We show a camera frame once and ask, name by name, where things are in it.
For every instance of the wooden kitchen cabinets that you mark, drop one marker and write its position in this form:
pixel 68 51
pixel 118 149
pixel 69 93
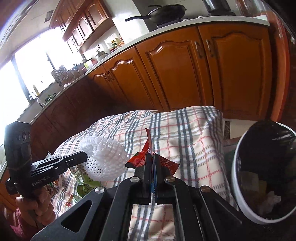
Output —
pixel 225 64
pixel 81 22

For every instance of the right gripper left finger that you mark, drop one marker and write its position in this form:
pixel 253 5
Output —
pixel 142 190

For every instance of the red snack wrapper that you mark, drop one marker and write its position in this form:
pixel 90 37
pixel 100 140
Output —
pixel 138 159

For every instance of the pink sleeve left forearm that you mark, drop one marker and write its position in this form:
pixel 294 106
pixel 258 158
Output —
pixel 22 229

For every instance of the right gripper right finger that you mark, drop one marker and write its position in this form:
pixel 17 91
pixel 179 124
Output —
pixel 164 192

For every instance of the person's left hand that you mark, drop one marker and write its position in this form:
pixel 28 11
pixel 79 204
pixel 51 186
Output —
pixel 38 209

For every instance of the wooden lower kitchen cabinets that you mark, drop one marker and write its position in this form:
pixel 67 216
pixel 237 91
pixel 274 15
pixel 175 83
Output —
pixel 225 64

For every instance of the wooden upper kitchen cabinets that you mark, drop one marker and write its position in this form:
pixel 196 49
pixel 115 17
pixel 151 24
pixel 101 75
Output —
pixel 81 22

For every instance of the green drink pouch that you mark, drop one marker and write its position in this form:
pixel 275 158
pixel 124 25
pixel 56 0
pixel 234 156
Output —
pixel 84 184

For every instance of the white foam fruit net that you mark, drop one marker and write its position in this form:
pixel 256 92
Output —
pixel 106 158

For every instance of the steel pot with lid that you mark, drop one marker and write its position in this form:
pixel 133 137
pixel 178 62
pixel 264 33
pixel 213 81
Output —
pixel 217 7

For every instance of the white bin with black bag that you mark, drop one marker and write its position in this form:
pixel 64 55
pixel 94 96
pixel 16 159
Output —
pixel 263 172

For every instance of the black wok on stove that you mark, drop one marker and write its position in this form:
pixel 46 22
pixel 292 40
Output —
pixel 163 14

